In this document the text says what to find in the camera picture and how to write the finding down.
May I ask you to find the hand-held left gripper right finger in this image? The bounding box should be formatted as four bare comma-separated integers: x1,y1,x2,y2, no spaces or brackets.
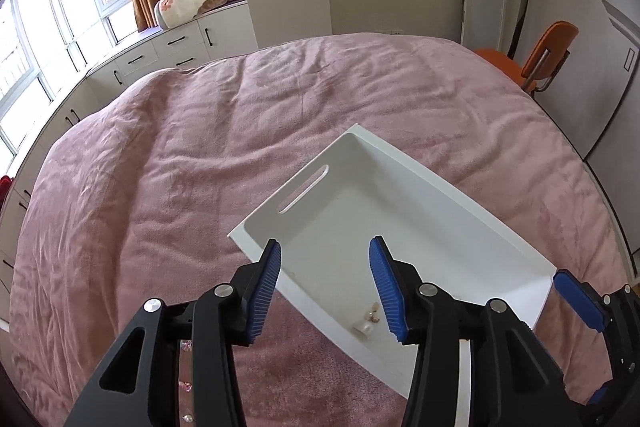
368,235,577,427

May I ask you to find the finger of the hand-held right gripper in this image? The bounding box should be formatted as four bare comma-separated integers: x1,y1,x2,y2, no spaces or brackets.
586,384,615,408
553,269,615,334

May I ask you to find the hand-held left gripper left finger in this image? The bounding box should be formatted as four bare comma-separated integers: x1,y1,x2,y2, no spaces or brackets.
62,239,283,427

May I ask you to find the white plastic tray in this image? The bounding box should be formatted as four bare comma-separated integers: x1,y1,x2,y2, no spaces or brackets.
227,123,558,427

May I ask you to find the pink blanket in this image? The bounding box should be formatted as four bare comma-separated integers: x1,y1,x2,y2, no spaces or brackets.
7,34,629,427

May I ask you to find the grey wardrobe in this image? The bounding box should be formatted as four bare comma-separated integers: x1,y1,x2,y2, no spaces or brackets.
510,0,640,260

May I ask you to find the orange chair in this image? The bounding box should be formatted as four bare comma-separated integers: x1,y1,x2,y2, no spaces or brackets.
472,21,580,100

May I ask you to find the white window-seat cabinet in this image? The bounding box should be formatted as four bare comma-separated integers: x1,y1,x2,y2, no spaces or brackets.
0,0,259,325

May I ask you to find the white-framed window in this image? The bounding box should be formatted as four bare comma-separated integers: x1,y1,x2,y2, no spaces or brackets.
0,0,139,154

